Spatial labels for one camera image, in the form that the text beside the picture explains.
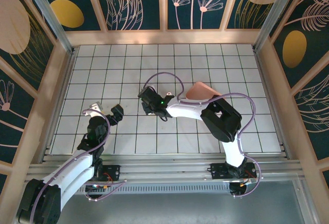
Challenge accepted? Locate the aluminium corner post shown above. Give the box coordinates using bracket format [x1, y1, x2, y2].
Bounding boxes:
[20, 0, 76, 55]
[252, 0, 308, 52]

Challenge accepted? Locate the long aluminium base rail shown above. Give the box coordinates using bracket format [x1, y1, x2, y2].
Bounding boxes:
[24, 153, 303, 186]

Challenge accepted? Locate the pink plastic tray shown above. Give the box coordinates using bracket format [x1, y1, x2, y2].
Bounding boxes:
[185, 81, 225, 102]

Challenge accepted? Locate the slotted grey cable duct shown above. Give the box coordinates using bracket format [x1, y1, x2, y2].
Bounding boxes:
[34, 184, 232, 195]

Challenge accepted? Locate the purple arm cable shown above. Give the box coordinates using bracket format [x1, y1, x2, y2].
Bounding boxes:
[144, 71, 262, 199]
[29, 110, 128, 224]

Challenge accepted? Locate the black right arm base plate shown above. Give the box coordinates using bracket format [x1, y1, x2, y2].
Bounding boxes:
[207, 162, 258, 181]

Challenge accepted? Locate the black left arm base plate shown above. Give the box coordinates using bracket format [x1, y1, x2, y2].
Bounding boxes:
[99, 164, 121, 183]

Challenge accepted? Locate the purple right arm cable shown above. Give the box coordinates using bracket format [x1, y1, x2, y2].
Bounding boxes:
[144, 71, 262, 199]

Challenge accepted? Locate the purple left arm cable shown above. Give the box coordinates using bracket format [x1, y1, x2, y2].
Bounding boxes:
[29, 110, 128, 224]

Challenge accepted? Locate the grey metal sheet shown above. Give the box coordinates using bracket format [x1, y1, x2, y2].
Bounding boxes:
[25, 193, 309, 224]

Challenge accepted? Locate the aluminium side rail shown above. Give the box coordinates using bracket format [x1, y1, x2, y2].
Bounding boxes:
[254, 50, 293, 159]
[42, 50, 78, 163]

